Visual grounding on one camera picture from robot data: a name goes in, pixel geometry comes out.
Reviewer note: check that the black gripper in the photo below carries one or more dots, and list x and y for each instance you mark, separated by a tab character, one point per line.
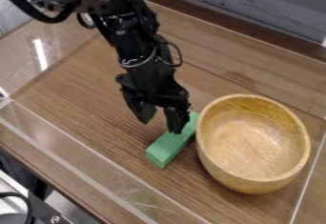
150	86

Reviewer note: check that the green rectangular block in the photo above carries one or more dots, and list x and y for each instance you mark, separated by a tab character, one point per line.
170	144

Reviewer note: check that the clear acrylic front wall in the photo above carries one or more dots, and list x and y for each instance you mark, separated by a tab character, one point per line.
115	195

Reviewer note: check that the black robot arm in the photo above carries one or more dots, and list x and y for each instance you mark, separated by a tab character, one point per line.
128	25

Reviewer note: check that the black metal table frame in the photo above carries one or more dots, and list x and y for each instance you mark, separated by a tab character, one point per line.
36	187

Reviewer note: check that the brown wooden bowl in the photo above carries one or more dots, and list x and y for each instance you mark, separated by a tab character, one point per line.
253	143

